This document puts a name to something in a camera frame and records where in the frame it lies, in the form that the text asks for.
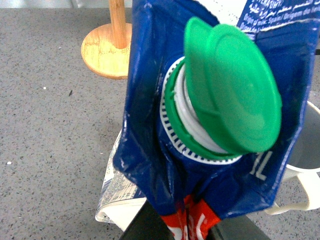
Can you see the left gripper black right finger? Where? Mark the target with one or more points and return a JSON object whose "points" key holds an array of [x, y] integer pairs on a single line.
{"points": [[236, 228]]}

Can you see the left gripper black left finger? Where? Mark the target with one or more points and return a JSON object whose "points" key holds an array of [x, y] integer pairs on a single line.
{"points": [[147, 225]]}

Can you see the cream mug grey inside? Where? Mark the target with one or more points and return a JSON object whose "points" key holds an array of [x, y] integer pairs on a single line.
{"points": [[304, 165]]}

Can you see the blue milk carton green cap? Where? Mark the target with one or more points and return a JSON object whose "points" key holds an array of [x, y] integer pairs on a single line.
{"points": [[214, 105]]}

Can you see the wooden mug tree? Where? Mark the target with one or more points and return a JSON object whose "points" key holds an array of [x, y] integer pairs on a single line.
{"points": [[106, 49]]}

